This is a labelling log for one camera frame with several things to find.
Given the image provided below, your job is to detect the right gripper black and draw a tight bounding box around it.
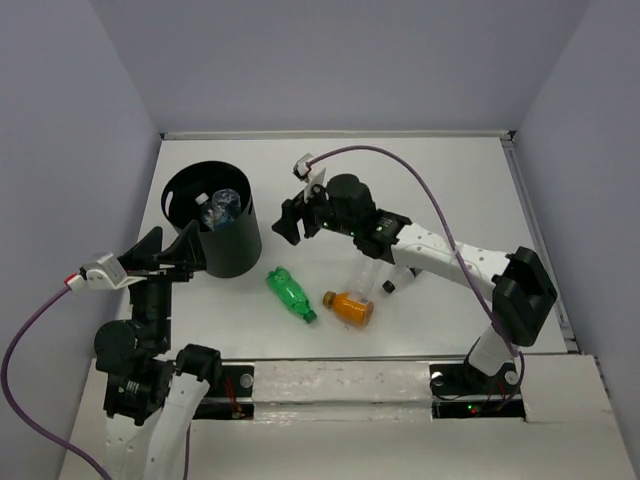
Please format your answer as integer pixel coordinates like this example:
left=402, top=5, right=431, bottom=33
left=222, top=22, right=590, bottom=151
left=270, top=176, right=358, bottom=245

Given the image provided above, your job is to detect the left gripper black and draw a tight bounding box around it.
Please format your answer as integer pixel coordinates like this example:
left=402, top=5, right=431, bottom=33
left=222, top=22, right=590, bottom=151
left=120, top=216, right=208, bottom=348

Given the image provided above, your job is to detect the clear bottle dark blue label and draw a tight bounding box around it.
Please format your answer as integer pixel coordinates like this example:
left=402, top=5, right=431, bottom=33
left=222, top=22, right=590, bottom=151
left=211, top=188, right=242, bottom=230

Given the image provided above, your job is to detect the clear bottle blue white label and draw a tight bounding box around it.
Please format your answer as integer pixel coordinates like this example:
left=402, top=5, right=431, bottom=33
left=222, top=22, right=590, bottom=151
left=195, top=193, right=223, bottom=231

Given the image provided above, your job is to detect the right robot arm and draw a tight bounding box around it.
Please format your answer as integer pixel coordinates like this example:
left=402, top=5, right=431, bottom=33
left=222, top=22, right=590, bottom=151
left=272, top=174, right=558, bottom=392

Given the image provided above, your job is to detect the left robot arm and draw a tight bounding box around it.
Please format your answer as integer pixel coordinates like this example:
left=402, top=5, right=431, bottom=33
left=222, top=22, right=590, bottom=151
left=84, top=221, right=222, bottom=479

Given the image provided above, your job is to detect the black cylindrical bin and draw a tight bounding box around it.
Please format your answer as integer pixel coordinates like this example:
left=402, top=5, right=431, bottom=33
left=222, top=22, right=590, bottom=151
left=161, top=161, right=262, bottom=278

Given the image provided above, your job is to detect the green plastic bottle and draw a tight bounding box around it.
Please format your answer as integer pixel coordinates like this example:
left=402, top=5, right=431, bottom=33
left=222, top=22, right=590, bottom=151
left=265, top=266, right=317, bottom=324

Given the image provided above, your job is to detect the clear unlabelled plastic bottle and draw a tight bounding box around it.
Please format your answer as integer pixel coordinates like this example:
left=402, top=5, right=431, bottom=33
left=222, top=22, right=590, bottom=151
left=346, top=253, right=384, bottom=299

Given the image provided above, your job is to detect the orange juice bottle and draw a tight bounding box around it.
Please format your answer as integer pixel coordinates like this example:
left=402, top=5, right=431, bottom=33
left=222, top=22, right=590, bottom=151
left=322, top=291, right=374, bottom=328

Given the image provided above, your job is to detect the clear bottle black cap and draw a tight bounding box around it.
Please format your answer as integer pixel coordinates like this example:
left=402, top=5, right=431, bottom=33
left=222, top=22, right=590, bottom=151
left=382, top=266, right=421, bottom=294

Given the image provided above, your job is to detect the white foam strip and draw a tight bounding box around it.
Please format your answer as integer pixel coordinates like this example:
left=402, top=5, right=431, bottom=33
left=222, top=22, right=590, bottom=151
left=251, top=360, right=433, bottom=424

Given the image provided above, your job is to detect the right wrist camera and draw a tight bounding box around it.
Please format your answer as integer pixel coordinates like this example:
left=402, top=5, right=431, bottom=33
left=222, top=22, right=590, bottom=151
left=293, top=153, right=326, bottom=203

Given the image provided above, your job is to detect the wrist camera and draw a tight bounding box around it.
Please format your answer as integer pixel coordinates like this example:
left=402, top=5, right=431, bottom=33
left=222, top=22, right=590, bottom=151
left=67, top=253, right=134, bottom=292
left=293, top=153, right=326, bottom=203

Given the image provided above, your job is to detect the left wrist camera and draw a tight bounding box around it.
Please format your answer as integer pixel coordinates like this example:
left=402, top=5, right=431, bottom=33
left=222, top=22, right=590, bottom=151
left=67, top=253, right=134, bottom=292

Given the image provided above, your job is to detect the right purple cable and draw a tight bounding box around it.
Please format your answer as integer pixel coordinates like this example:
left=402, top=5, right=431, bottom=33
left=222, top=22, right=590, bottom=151
left=307, top=144, right=526, bottom=401

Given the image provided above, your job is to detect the purple cable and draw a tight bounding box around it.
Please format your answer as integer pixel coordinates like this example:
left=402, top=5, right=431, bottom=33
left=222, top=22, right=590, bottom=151
left=2, top=277, right=111, bottom=480
left=307, top=144, right=526, bottom=401

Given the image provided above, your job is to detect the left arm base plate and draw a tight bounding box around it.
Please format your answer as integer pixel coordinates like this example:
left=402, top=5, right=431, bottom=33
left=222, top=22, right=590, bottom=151
left=193, top=361, right=255, bottom=421

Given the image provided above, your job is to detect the aluminium table rail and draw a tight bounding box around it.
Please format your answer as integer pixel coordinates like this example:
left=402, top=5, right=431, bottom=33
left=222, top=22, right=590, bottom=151
left=160, top=130, right=516, bottom=141

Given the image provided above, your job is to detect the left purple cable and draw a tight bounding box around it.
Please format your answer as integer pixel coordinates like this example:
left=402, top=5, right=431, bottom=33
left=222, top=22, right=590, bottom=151
left=2, top=277, right=111, bottom=480

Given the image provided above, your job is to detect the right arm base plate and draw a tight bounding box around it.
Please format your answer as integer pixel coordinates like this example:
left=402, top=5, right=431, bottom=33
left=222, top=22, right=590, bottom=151
left=429, top=363, right=526, bottom=420

